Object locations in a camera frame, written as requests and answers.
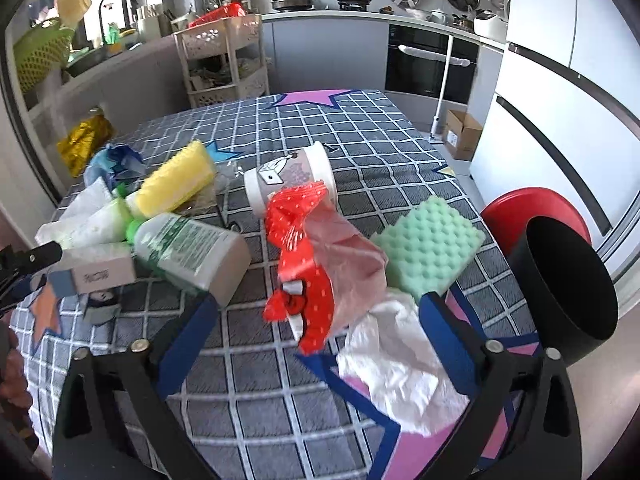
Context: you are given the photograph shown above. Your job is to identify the white tissue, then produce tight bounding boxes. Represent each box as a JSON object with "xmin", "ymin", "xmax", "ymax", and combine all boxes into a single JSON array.
[{"xmin": 336, "ymin": 288, "xmax": 469, "ymax": 437}]

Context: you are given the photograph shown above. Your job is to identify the yellow foam sponge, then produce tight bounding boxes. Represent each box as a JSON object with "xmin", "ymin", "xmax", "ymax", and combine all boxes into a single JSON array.
[{"xmin": 125, "ymin": 140, "xmax": 216, "ymax": 219}]

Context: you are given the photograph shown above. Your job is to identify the red polka dot plastic bag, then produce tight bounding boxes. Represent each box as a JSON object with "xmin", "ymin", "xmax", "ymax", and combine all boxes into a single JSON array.
[{"xmin": 262, "ymin": 181, "xmax": 387, "ymax": 356}]

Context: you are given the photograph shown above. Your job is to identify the black trash bin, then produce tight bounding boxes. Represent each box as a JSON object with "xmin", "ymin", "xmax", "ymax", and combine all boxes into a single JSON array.
[{"xmin": 508, "ymin": 216, "xmax": 618, "ymax": 366}]

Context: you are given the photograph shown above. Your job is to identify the kitchen sink faucet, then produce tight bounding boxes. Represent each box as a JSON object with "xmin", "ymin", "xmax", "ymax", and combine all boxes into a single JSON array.
[{"xmin": 98, "ymin": 0, "xmax": 138, "ymax": 47}]

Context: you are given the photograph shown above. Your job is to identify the small white cardboard box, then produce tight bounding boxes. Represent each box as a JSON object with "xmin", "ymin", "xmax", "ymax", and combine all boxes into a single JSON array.
[{"xmin": 47, "ymin": 243, "xmax": 137, "ymax": 298}]

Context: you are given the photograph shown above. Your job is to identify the light green lotion tube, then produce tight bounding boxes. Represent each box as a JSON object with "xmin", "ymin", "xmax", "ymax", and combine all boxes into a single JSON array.
[{"xmin": 35, "ymin": 198, "xmax": 134, "ymax": 249}]

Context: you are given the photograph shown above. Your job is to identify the gold foil bag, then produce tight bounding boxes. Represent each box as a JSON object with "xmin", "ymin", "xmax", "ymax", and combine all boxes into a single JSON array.
[{"xmin": 56, "ymin": 107, "xmax": 115, "ymax": 178}]

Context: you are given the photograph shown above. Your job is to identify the blue crumpled plastic bag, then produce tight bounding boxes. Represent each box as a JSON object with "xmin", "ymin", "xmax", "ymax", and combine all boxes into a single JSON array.
[{"xmin": 82, "ymin": 143, "xmax": 146, "ymax": 192}]

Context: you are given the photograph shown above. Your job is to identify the checked grey blue tablecloth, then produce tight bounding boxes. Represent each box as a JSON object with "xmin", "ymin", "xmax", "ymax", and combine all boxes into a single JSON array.
[{"xmin": 8, "ymin": 88, "xmax": 542, "ymax": 480}]

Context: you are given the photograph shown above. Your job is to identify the green cap white bottle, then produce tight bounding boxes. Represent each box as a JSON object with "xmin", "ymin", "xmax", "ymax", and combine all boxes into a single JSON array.
[{"xmin": 126, "ymin": 212, "xmax": 252, "ymax": 307}]

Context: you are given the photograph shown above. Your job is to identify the green plastic basket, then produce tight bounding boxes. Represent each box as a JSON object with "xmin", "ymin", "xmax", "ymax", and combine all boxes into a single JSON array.
[{"xmin": 13, "ymin": 18, "xmax": 75, "ymax": 93}]

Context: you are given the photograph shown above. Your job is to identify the green foam sponge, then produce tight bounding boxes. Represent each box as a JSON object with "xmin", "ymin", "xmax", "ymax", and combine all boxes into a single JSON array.
[{"xmin": 371, "ymin": 196, "xmax": 486, "ymax": 300}]

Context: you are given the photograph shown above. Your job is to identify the clear plastic wrapper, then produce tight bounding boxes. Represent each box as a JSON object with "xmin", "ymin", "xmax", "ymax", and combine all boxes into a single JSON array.
[{"xmin": 198, "ymin": 158, "xmax": 244, "ymax": 209}]

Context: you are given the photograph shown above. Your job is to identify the cream plastic storage trolley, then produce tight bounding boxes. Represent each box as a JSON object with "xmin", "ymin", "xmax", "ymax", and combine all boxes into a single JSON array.
[{"xmin": 174, "ymin": 14, "xmax": 270, "ymax": 108}]

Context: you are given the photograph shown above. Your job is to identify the brown cardboard box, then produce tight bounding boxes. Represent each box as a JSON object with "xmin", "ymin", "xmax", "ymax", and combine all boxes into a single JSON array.
[{"xmin": 442, "ymin": 110, "xmax": 483, "ymax": 162}]

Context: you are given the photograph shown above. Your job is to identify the white stick vacuum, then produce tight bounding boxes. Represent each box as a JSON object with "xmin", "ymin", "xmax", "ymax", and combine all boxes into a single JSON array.
[{"xmin": 399, "ymin": 36, "xmax": 471, "ymax": 144}]

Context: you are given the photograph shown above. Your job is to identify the white refrigerator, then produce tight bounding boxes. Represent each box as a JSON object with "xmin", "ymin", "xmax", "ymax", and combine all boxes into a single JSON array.
[{"xmin": 471, "ymin": 0, "xmax": 639, "ymax": 278}]

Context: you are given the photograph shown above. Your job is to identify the red plastic basket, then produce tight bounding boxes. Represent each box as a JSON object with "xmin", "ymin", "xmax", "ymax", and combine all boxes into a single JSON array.
[{"xmin": 189, "ymin": 2, "xmax": 246, "ymax": 28}]

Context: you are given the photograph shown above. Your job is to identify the black built-in oven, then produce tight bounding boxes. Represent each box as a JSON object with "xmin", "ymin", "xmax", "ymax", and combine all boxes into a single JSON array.
[{"xmin": 385, "ymin": 25, "xmax": 480, "ymax": 104}]

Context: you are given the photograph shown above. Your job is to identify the white rice cooker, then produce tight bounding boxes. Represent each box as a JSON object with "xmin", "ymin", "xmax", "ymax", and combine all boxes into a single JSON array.
[{"xmin": 473, "ymin": 9, "xmax": 509, "ymax": 44}]

